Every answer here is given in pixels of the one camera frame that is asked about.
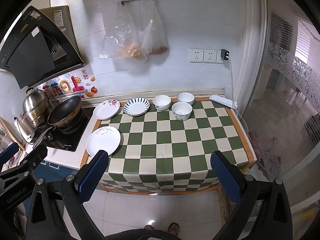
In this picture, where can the plastic bag red contents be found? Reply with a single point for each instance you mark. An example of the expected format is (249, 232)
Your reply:
(154, 40)

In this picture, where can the sandalled foot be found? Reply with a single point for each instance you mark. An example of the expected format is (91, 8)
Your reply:
(174, 229)

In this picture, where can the glass sliding door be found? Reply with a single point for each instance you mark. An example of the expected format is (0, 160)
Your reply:
(283, 112)

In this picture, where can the white bowl pink pattern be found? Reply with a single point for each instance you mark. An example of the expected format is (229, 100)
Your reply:
(161, 102)

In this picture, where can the plastic bag orange contents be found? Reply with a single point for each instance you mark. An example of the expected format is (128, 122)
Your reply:
(122, 37)

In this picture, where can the white bowl dark rim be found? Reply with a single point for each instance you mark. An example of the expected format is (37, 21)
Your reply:
(186, 97)

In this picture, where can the black induction cooktop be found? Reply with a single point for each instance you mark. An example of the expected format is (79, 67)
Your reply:
(68, 138)

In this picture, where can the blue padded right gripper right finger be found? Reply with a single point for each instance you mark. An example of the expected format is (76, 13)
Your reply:
(242, 189)

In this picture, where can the white plate pink flowers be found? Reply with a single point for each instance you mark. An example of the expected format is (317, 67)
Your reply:
(106, 109)

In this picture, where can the white bowl blue pattern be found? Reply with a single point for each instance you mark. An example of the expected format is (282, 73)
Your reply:
(181, 110)

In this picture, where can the white plate blue stripes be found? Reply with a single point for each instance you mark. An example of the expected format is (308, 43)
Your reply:
(136, 106)

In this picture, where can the colourful wall stickers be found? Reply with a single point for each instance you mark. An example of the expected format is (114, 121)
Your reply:
(81, 82)

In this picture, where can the green white checkered tablecloth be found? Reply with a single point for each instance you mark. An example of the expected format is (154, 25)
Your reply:
(158, 153)

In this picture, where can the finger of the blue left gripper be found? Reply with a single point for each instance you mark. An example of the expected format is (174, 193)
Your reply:
(9, 152)

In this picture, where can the plain white plate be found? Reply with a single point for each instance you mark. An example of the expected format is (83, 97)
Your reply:
(105, 138)

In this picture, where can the black power adapter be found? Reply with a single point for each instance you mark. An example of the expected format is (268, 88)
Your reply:
(225, 55)

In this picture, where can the black frying pan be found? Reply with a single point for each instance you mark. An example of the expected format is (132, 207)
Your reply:
(61, 116)

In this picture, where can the white folded cloth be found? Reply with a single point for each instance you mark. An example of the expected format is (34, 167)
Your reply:
(224, 101)

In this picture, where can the black range hood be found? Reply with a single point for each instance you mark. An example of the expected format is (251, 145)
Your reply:
(36, 50)

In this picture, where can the white double wall socket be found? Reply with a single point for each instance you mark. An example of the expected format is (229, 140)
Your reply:
(202, 55)

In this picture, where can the stainless steel kettle pot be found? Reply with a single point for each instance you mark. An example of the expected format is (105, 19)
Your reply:
(36, 107)

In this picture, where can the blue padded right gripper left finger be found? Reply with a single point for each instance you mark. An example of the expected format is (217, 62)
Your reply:
(78, 188)

